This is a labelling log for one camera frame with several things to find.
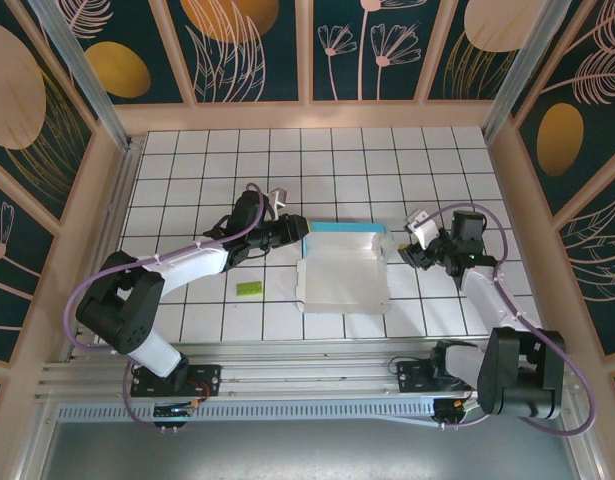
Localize white and teal paper box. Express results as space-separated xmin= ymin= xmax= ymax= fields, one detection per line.
xmin=294 ymin=221 xmax=393 ymax=315

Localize grey metal panel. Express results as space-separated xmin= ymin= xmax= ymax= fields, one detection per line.
xmin=14 ymin=418 xmax=606 ymax=480

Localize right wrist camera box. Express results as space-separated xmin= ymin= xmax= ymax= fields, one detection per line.
xmin=404 ymin=208 xmax=437 ymax=247

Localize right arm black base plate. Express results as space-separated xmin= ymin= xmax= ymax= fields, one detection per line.
xmin=395 ymin=360 xmax=481 ymax=396

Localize aluminium rail frame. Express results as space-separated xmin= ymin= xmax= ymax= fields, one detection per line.
xmin=34 ymin=335 xmax=583 ymax=401

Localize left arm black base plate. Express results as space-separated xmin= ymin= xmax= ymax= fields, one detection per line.
xmin=130 ymin=364 xmax=223 ymax=399

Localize aluminium side rail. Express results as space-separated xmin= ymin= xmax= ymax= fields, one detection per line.
xmin=61 ymin=130 xmax=147 ymax=362

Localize grey slotted cable duct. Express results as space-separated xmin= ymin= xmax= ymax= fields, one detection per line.
xmin=56 ymin=403 xmax=438 ymax=426

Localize aluminium corner post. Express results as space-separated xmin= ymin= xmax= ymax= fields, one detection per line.
xmin=25 ymin=0 xmax=134 ymax=150
xmin=480 ymin=0 xmax=587 ymax=145

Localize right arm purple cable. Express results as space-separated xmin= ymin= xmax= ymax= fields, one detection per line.
xmin=419 ymin=202 xmax=599 ymax=437

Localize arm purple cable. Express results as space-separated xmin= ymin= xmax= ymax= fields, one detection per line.
xmin=419 ymin=202 xmax=599 ymax=437
xmin=68 ymin=182 xmax=266 ymax=432

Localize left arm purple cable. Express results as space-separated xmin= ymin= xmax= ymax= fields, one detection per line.
xmin=68 ymin=182 xmax=266 ymax=432

